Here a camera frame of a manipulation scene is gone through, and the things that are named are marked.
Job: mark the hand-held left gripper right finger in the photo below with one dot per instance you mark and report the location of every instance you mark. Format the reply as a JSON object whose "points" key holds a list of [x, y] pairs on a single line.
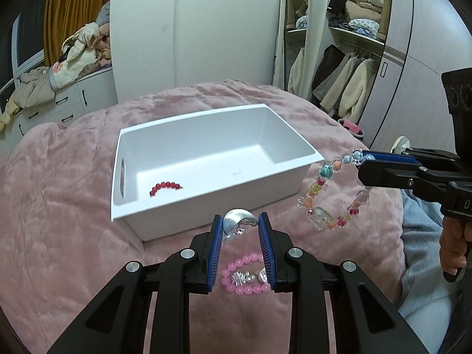
{"points": [[266, 254]]}

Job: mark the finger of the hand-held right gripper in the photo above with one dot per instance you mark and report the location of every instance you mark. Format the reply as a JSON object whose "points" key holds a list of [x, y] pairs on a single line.
{"points": [[391, 158], [383, 173]]}

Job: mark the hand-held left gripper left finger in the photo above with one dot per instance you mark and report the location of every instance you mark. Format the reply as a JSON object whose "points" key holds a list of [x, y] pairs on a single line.
{"points": [[217, 254]]}

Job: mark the silver shell pendant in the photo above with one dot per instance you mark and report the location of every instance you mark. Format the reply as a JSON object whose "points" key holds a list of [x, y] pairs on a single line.
{"points": [[234, 223]]}

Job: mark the white plastic box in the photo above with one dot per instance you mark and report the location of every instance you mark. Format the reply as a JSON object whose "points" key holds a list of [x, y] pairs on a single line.
{"points": [[206, 162]]}

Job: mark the person's right hand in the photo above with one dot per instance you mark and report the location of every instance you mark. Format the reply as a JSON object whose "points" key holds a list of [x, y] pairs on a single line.
{"points": [[451, 249]]}

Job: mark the white shoe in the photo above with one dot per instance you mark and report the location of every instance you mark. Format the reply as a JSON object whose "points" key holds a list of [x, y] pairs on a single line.
{"points": [[401, 143]]}

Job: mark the pink slipper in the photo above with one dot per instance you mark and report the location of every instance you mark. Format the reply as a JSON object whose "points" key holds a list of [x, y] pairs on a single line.
{"points": [[350, 127]]}

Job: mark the open white wardrobe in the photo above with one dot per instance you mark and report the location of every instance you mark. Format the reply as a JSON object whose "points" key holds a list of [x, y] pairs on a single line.
{"points": [[413, 62]]}

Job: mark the row of hanging coats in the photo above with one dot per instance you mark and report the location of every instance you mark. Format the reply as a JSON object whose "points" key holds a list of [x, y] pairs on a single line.
{"points": [[343, 81]]}

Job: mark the person's leg in jeans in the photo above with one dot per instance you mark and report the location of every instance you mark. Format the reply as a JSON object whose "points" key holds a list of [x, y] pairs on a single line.
{"points": [[424, 273]]}

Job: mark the folded clothes stack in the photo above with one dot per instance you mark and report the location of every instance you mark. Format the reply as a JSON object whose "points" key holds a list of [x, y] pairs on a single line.
{"points": [[365, 11]]}

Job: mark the white framed standing mirror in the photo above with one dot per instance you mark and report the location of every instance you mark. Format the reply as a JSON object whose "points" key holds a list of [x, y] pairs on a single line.
{"points": [[295, 40]]}

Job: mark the pink fluffy blanket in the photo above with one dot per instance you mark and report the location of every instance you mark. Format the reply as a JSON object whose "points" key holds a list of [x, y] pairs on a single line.
{"points": [[59, 206]]}

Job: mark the white drawer cabinet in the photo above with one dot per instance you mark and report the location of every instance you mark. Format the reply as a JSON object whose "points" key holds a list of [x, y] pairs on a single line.
{"points": [[79, 94]]}

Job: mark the pile of clothes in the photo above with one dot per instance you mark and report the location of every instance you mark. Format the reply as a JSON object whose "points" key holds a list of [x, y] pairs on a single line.
{"points": [[79, 53]]}

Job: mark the mustard yellow curtain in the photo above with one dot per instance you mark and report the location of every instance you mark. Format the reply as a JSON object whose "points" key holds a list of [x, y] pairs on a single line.
{"points": [[79, 3]]}

